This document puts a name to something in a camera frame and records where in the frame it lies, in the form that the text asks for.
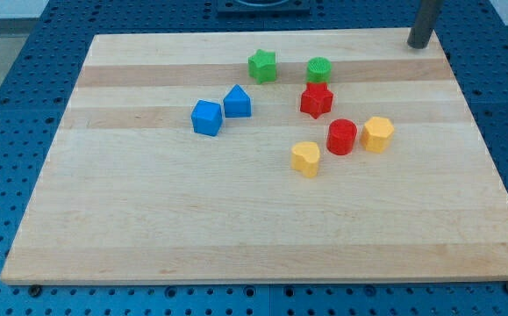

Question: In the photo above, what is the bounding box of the yellow heart block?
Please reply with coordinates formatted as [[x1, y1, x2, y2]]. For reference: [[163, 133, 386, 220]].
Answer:
[[290, 141, 320, 178]]

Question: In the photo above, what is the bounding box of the green circle block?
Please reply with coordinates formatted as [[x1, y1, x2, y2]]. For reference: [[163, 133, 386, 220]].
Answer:
[[306, 57, 333, 83]]

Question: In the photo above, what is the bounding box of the red cylinder block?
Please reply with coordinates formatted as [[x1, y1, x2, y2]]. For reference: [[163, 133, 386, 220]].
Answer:
[[326, 118, 357, 155]]

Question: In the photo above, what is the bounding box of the wooden board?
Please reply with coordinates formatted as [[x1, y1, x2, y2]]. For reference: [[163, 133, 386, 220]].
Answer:
[[0, 28, 508, 285]]

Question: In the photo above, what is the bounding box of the yellow hexagon block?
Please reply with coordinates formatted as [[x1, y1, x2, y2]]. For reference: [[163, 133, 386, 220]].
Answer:
[[360, 117, 395, 154]]

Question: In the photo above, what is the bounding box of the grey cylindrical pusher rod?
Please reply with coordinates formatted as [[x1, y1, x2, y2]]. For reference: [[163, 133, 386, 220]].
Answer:
[[406, 0, 444, 49]]

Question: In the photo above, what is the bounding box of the blue cube block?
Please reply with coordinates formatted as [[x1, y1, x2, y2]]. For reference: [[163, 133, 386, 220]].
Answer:
[[190, 100, 223, 136]]

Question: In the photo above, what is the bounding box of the red star block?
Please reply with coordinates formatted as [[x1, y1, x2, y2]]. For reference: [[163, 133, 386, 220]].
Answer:
[[300, 83, 333, 119]]

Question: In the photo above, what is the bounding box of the green star block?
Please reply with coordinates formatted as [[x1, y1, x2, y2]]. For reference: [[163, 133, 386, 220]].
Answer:
[[248, 49, 276, 84]]

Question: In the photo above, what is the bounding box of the blue triangle block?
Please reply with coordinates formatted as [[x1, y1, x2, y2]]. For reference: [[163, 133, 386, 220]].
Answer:
[[223, 84, 252, 118]]

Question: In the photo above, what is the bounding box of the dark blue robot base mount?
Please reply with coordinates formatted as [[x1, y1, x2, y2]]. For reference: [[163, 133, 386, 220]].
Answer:
[[214, 0, 311, 16]]

